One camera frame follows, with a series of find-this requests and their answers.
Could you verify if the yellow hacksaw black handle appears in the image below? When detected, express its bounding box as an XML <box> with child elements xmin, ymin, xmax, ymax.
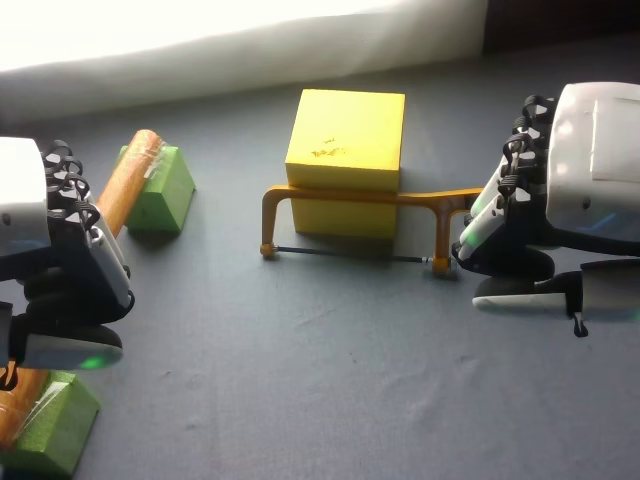
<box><xmin>259</xmin><ymin>183</ymin><xmax>489</xmax><ymax>277</ymax></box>

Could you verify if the white backdrop cloth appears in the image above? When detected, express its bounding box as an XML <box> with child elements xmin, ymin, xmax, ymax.
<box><xmin>0</xmin><ymin>0</ymin><xmax>489</xmax><ymax>126</ymax></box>

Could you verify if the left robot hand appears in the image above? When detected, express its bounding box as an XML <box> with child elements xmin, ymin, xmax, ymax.
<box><xmin>0</xmin><ymin>137</ymin><xmax>136</xmax><ymax>374</ymax></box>

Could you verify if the yellow wooden cube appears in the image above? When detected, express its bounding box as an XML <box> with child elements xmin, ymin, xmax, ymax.
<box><xmin>284</xmin><ymin>88</ymin><xmax>407</xmax><ymax>236</ymax></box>

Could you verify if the round wooden rod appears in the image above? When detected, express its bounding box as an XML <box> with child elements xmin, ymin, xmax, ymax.
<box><xmin>0</xmin><ymin>128</ymin><xmax>167</xmax><ymax>449</ymax></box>

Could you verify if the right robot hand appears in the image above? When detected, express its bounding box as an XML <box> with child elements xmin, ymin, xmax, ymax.
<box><xmin>451</xmin><ymin>82</ymin><xmax>640</xmax><ymax>324</ymax></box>

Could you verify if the green wooden support block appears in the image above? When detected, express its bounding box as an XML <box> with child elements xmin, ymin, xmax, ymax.
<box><xmin>0</xmin><ymin>372</ymin><xmax>103</xmax><ymax>479</ymax></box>
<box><xmin>115</xmin><ymin>142</ymin><xmax>197</xmax><ymax>235</ymax></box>

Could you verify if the grey table cloth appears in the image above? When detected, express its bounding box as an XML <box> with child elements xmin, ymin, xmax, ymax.
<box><xmin>0</xmin><ymin>49</ymin><xmax>640</xmax><ymax>480</ymax></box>

